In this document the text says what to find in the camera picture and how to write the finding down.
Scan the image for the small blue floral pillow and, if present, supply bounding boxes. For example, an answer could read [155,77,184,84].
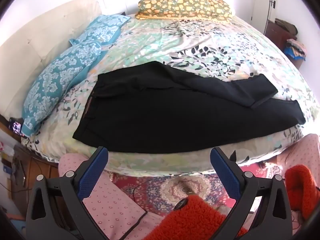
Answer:
[69,15,130,48]

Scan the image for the white door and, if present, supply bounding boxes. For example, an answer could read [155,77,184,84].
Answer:
[250,0,278,30]

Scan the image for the wooden nightstand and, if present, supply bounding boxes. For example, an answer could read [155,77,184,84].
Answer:
[12,145,60,205]

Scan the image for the floral leaf-print duvet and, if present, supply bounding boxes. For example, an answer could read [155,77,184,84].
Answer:
[21,15,320,178]

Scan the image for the yellow floral pillow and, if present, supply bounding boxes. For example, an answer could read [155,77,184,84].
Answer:
[135,0,233,20]

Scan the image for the olive folded cloth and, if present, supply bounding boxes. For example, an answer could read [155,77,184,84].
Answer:
[275,19,298,35]

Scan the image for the red fuzzy sleeve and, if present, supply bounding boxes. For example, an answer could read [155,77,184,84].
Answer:
[150,195,247,240]

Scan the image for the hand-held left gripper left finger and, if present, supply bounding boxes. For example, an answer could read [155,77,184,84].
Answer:
[26,146,109,240]

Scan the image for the colourful cloth pile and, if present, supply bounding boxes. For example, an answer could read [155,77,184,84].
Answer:
[285,39,307,60]

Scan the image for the red patterned rug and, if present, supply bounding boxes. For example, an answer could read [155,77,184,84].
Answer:
[107,160,283,218]

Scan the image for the black pants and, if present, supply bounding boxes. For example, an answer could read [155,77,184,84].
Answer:
[72,61,306,153]

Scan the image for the cream upholstered headboard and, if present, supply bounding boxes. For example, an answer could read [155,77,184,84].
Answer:
[0,0,103,117]

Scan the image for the dark wooden cabinet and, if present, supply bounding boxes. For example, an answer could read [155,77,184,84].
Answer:
[265,20,298,53]

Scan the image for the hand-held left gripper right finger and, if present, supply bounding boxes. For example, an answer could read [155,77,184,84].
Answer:
[210,147,293,240]

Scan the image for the black phone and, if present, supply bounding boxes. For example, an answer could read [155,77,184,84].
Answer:
[9,117,24,135]

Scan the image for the large blue floral pillow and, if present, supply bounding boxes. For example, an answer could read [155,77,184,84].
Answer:
[21,44,102,137]

